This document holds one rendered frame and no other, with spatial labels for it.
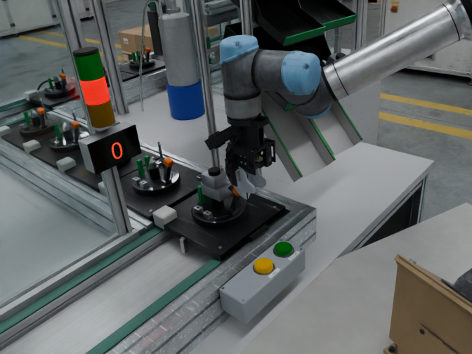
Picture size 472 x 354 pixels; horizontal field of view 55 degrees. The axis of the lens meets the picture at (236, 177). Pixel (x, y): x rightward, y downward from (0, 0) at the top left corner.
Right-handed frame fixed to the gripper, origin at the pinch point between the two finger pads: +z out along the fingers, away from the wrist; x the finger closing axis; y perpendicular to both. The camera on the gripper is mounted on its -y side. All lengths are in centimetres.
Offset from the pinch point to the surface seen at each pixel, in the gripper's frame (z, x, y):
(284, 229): 10.2, 5.0, 7.5
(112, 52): -9, 45, -117
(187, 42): -13, 59, -82
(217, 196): 2.3, -2.2, -6.8
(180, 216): 9.2, -7.1, -16.1
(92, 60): -33.6, -19.4, -18.7
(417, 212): 39, 70, 15
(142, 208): 9.2, -10.6, -27.7
